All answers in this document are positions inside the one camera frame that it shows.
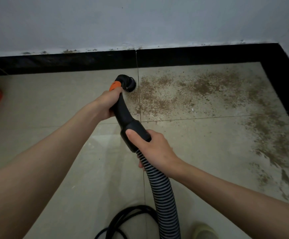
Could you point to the person's left hand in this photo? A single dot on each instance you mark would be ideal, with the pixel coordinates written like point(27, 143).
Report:
point(108, 102)

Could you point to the person's right hand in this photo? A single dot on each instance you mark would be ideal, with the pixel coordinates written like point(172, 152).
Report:
point(157, 151)

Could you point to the person's left forearm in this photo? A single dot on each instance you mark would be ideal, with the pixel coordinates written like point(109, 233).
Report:
point(35, 176)

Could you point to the person's right forearm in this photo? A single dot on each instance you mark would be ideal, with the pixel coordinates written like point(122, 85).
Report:
point(234, 204)

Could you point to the person's right shoe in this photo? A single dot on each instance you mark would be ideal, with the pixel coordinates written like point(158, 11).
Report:
point(204, 231)

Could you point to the black baseboard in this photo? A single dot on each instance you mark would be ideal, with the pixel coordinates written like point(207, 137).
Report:
point(72, 60)

